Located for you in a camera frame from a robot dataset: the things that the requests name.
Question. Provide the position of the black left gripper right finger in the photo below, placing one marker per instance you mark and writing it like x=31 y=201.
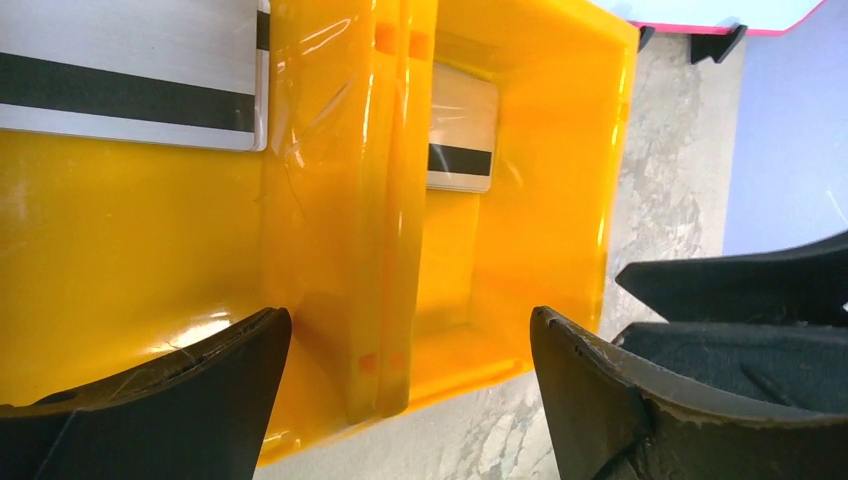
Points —
x=612 y=414

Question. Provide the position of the silver magnetic stripe card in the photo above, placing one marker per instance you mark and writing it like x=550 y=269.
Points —
x=183 y=73

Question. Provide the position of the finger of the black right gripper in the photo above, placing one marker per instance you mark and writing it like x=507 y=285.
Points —
x=794 y=366
x=805 y=285

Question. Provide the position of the yellow three-compartment bin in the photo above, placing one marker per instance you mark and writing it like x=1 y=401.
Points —
x=114 y=253

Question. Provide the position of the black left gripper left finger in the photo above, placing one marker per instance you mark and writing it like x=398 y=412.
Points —
x=199 y=412

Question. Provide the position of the pink-framed whiteboard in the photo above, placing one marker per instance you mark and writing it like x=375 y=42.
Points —
x=714 y=28

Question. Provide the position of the gold magnetic stripe card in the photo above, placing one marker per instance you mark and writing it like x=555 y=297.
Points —
x=462 y=133

